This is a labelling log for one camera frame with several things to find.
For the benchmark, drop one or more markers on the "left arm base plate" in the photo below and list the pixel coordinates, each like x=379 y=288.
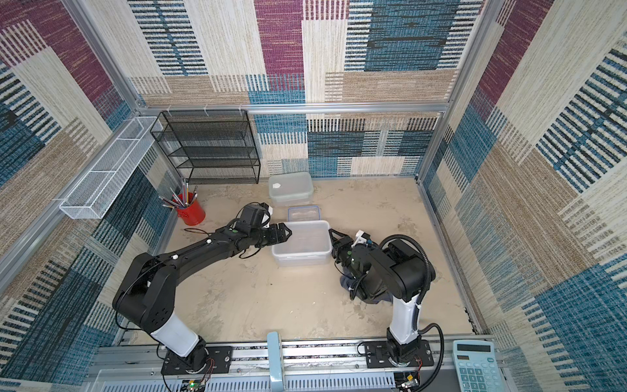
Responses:
x=211 y=359

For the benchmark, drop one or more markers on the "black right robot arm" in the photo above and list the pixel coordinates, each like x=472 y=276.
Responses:
x=397 y=270

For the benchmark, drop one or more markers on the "aluminium front rail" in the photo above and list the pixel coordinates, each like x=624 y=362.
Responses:
x=309 y=365

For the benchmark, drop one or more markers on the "lidded green-tinted lunch box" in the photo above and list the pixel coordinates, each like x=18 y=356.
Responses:
x=291 y=189

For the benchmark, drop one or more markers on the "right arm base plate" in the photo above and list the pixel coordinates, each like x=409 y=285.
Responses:
x=388 y=353

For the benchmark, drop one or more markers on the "red pen cup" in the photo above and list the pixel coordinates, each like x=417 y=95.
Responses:
x=193 y=214

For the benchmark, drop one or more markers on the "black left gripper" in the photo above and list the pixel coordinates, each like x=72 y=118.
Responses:
x=276 y=230

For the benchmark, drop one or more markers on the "small blue-rimmed lunch box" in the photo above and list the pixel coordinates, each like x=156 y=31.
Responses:
x=304 y=213

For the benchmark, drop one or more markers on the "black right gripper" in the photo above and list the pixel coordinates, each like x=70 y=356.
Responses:
x=344 y=247

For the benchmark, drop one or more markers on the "light blue rail clamp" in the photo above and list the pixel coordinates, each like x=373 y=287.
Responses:
x=276 y=366

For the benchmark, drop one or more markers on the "light blue calculator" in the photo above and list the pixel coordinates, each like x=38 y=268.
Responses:
x=476 y=366

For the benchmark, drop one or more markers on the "large clear plastic lunch box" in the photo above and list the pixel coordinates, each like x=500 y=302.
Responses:
x=308 y=245

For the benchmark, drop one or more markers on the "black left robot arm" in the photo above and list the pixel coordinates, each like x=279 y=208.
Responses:
x=147 y=295

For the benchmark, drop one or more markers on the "white mesh wall basket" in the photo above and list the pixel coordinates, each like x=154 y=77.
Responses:
x=97 y=190

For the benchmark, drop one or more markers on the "black mesh shelf rack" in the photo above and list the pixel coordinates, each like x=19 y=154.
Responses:
x=209 y=147

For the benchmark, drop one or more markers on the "dark blue cloth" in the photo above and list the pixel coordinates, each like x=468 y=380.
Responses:
x=369 y=289

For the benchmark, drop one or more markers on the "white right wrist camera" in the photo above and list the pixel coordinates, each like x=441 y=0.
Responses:
x=362 y=238

